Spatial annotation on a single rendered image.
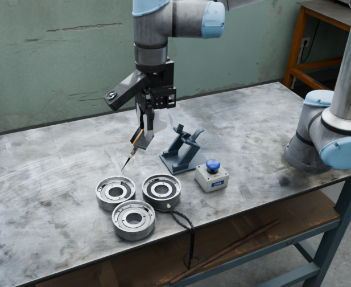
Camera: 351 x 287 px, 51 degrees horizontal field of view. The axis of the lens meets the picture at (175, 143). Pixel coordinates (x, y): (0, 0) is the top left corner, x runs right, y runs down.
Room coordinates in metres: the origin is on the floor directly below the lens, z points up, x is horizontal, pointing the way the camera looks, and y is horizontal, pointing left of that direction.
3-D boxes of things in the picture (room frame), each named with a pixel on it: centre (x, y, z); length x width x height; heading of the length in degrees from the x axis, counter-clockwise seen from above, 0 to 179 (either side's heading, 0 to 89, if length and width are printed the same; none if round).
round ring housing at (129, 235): (0.63, 0.09, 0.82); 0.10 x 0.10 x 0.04
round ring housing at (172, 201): (0.74, 0.03, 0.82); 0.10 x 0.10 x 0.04
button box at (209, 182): (0.81, -0.11, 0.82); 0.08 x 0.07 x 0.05; 116
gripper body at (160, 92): (0.80, 0.06, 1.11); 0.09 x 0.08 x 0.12; 117
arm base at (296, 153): (0.94, -0.43, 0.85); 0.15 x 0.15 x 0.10
